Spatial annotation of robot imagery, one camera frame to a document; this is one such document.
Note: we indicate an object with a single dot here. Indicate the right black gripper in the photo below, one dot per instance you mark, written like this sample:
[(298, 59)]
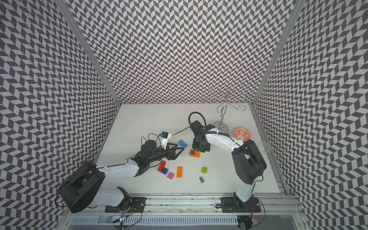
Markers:
[(195, 146)]

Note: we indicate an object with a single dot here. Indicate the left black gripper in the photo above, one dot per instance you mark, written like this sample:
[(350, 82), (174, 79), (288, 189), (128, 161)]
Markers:
[(169, 156)]

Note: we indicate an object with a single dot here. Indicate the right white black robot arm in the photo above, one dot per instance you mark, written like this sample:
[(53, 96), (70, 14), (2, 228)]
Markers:
[(248, 161)]

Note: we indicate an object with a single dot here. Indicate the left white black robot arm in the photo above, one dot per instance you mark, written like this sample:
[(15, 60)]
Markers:
[(87, 185)]

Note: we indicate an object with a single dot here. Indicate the light blue lego plate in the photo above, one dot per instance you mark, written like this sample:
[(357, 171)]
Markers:
[(183, 144)]

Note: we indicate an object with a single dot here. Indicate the red stacked lego brick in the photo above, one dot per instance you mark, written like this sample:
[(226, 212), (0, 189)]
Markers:
[(161, 166)]

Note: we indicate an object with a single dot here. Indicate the lime green lego brick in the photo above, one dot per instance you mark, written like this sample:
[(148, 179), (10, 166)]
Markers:
[(204, 170)]

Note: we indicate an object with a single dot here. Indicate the orange long lego brick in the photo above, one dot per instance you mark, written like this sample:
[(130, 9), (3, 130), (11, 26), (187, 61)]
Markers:
[(179, 172)]

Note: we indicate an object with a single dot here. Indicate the blue small lego brick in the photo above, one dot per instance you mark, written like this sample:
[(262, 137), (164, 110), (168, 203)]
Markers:
[(164, 171)]

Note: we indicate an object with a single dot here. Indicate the pink lego brick near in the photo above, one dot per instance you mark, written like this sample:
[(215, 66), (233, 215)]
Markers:
[(170, 175)]

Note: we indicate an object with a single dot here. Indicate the orange patterned small plate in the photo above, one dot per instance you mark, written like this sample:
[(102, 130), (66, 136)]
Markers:
[(242, 133)]

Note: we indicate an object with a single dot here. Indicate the silver metal jewelry stand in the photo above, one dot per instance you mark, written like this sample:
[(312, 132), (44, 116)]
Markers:
[(225, 101)]

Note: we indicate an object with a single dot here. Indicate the clear glass cup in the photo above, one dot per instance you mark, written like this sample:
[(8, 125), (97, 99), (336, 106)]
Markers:
[(264, 147)]

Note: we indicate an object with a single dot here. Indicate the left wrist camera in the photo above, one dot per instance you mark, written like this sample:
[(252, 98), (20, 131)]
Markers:
[(164, 138)]

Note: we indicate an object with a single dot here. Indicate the aluminium front rail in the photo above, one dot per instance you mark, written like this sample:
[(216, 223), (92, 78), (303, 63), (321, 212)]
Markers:
[(274, 204)]

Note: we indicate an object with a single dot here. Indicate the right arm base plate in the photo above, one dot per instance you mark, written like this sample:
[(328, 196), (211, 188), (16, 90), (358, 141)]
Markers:
[(235, 205)]

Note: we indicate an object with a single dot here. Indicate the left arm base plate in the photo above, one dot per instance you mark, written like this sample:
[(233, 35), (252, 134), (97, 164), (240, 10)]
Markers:
[(128, 205)]

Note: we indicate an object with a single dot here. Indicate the white ribbed cable duct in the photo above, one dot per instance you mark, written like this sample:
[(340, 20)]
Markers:
[(156, 220)]

